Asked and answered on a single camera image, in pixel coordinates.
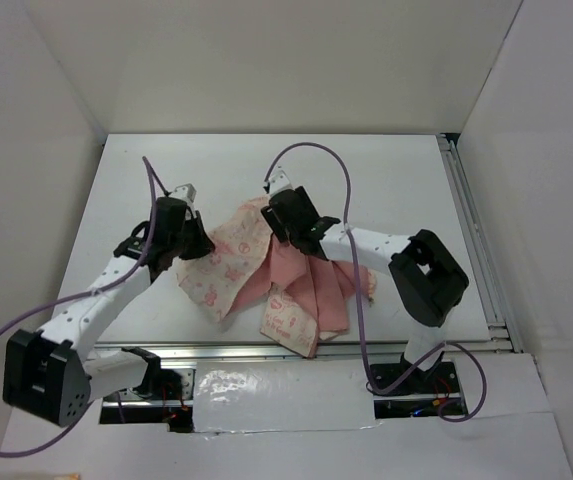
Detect pink and cream jacket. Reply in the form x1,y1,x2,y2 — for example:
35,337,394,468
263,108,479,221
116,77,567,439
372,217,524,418
177,197,377,358

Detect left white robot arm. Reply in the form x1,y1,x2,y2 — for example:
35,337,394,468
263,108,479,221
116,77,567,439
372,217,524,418
2,184,214,427

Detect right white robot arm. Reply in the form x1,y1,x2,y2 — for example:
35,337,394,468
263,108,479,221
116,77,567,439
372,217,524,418
264,182,469,392

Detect white foil cover panel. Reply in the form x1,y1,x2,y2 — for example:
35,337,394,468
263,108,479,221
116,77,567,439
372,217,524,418
193,360,379,434

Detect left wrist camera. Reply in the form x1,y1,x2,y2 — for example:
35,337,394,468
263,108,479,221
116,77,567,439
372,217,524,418
170,183,197,206

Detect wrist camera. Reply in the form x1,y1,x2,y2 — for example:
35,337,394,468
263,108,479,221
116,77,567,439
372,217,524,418
263,168,292,197
170,183,197,206

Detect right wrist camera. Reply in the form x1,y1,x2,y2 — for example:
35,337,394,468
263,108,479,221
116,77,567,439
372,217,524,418
263,168,292,197

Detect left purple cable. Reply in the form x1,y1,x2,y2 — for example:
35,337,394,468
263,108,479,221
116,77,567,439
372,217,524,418
0,155,172,457

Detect purple cable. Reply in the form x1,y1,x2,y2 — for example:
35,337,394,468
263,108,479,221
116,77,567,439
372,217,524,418
265,143,490,424
0,155,172,457

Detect front aluminium rail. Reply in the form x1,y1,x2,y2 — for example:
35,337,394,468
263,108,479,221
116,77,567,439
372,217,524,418
43,340,517,362

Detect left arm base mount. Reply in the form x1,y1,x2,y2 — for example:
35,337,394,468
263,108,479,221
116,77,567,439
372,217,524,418
99,368,196,433

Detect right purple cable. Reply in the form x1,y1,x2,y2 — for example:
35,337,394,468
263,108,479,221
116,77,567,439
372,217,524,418
265,143,490,424

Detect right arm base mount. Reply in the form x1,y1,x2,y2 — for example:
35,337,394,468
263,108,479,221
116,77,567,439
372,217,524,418
373,361,468,419

